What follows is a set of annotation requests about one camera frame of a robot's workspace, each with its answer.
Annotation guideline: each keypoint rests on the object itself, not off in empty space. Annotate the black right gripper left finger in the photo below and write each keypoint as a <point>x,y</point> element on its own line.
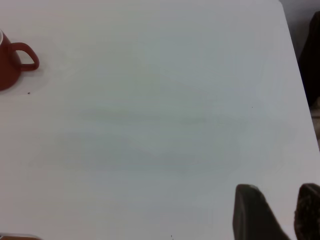
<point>252,215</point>

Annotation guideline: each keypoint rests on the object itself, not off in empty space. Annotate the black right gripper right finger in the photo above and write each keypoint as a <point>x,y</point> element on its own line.
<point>308,212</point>

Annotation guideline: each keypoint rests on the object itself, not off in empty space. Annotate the dark brown background object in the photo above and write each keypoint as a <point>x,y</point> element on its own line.
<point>311,62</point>

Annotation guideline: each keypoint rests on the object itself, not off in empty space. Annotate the red ceramic mug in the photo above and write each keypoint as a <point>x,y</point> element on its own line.
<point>6,65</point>

